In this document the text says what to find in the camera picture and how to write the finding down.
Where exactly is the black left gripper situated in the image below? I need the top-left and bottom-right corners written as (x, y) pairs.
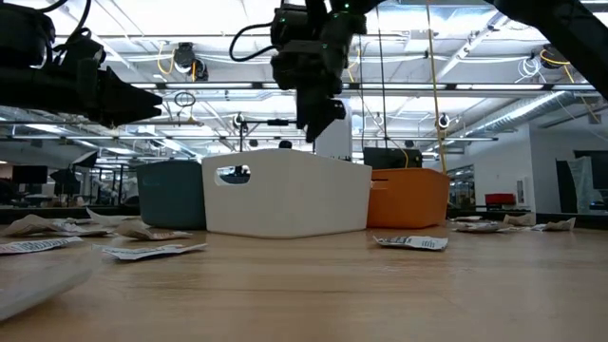
top-left (0, 59), bottom-right (163, 127)

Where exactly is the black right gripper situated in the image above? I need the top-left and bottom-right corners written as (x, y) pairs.
top-left (270, 12), bottom-right (370, 143)

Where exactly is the black softbox lamp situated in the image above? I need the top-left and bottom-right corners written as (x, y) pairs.
top-left (70, 150), bottom-right (100, 169)

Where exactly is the white plastic bin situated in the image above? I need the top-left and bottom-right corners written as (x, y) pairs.
top-left (201, 148), bottom-right (373, 239)

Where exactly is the teal plastic bin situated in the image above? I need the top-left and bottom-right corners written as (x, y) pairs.
top-left (136, 160), bottom-right (208, 232)

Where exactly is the orange plastic bin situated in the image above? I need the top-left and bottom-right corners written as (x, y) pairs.
top-left (366, 167), bottom-right (451, 230)

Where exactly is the dark computer monitor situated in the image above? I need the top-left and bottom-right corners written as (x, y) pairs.
top-left (11, 164), bottom-right (48, 186)

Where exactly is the red box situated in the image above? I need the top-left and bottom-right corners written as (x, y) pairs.
top-left (484, 192), bottom-right (517, 206)

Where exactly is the black partition panel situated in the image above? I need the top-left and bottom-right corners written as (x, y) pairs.
top-left (555, 150), bottom-right (608, 215)

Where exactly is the black hanging cable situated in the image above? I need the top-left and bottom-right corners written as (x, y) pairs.
top-left (374, 0), bottom-right (389, 149)

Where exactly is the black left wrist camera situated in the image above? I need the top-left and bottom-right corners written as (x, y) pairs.
top-left (52, 28), bottom-right (108, 72)

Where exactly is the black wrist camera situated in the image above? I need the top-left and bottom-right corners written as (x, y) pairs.
top-left (52, 28), bottom-right (108, 72)
top-left (270, 5), bottom-right (313, 48)

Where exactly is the black ceiling cord reel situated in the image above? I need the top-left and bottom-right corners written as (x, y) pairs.
top-left (171, 41), bottom-right (210, 82)
top-left (539, 42), bottom-right (571, 71)

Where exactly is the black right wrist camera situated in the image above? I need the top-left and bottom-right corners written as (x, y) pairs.
top-left (270, 5), bottom-right (313, 48)

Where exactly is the yellow hanging cable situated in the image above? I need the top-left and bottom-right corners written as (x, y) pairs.
top-left (425, 0), bottom-right (450, 175)

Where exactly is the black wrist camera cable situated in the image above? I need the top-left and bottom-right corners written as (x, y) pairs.
top-left (229, 21), bottom-right (276, 63)

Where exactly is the silver ventilation duct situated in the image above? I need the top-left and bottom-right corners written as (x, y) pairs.
top-left (474, 89), bottom-right (571, 133)

